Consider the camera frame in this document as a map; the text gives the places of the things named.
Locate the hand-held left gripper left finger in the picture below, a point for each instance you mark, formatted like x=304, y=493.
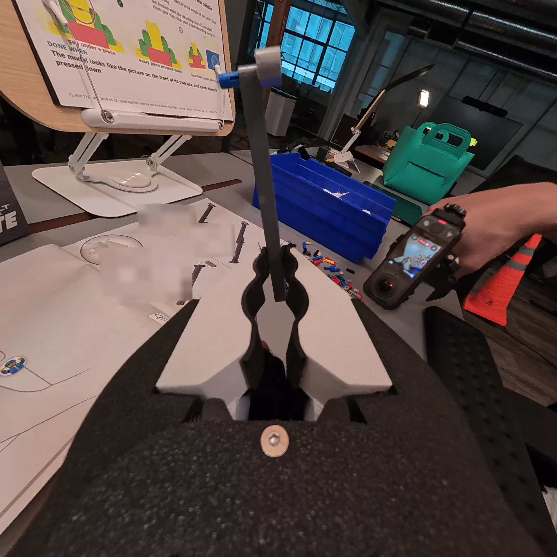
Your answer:
x=204, y=343

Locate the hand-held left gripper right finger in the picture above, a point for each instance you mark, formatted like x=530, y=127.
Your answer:
x=343, y=343

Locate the pile of small lego pieces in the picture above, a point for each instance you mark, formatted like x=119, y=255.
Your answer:
x=335, y=272

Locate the long grey lego beam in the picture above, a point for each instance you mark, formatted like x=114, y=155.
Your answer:
x=261, y=174

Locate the light grey lego connector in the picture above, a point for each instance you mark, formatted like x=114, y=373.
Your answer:
x=269, y=65

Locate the blue lego pin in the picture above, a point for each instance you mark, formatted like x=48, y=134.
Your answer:
x=227, y=79

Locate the lego instruction booklet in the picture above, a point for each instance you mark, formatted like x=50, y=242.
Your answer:
x=52, y=326

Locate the lego set box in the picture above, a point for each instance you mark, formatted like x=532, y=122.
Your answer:
x=11, y=213

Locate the person's right hand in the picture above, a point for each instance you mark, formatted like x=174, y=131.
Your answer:
x=500, y=217

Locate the black tablet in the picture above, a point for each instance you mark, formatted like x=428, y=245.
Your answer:
x=404, y=209

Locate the teal felt bag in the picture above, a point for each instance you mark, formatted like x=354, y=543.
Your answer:
x=422, y=174

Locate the orange traffic cone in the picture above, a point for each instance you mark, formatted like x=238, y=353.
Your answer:
x=500, y=287

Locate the blue plastic bin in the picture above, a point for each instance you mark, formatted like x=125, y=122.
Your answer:
x=330, y=217

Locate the large white paper scrap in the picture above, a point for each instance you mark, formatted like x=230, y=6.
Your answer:
x=337, y=193

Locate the black mesh office chair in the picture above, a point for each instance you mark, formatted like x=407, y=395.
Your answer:
x=522, y=174

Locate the white cabinet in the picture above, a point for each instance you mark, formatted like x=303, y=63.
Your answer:
x=280, y=113

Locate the printed instruction sheet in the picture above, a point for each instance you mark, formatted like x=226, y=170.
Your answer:
x=143, y=65

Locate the black wall monitor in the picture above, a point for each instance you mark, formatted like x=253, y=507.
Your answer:
x=487, y=130

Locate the wall light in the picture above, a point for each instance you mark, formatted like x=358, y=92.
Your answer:
x=424, y=98

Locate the silver air duct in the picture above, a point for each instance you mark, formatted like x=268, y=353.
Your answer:
x=478, y=26

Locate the wooden post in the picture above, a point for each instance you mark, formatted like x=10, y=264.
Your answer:
x=276, y=26

